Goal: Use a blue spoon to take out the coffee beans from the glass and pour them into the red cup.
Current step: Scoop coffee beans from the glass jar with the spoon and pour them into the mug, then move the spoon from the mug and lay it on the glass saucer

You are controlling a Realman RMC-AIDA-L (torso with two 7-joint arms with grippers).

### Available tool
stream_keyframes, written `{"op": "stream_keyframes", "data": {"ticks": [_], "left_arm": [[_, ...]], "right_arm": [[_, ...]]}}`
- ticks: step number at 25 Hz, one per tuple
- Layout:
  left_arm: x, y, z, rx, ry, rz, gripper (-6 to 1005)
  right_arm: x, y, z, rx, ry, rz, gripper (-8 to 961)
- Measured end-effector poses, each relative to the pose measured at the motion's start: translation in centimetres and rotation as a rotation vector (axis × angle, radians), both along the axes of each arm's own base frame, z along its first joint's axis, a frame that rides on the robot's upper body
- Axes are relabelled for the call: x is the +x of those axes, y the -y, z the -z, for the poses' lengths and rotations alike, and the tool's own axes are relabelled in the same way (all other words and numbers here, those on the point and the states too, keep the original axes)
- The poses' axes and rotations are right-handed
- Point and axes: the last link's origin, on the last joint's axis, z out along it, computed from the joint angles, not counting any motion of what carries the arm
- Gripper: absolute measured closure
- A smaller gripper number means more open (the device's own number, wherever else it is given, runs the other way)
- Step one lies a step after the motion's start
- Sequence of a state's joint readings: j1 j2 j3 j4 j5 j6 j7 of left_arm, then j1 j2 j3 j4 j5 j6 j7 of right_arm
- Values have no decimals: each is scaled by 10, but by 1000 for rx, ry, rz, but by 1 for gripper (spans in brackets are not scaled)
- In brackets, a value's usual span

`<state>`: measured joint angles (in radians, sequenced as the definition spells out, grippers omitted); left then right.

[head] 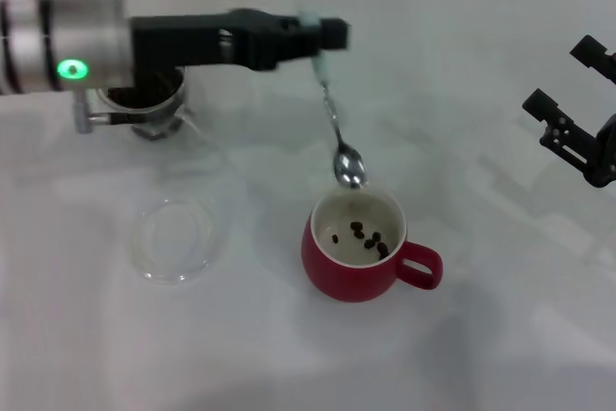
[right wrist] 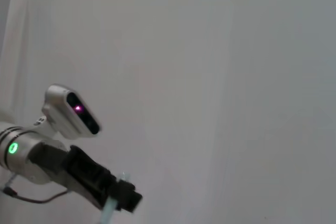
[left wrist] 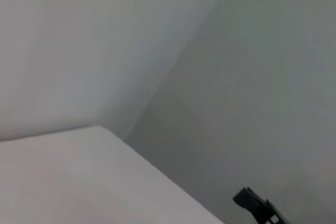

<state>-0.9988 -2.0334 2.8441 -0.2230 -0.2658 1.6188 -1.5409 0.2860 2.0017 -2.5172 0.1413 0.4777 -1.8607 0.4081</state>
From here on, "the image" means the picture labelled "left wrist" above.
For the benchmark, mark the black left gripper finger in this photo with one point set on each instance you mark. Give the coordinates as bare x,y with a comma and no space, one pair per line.
249,198

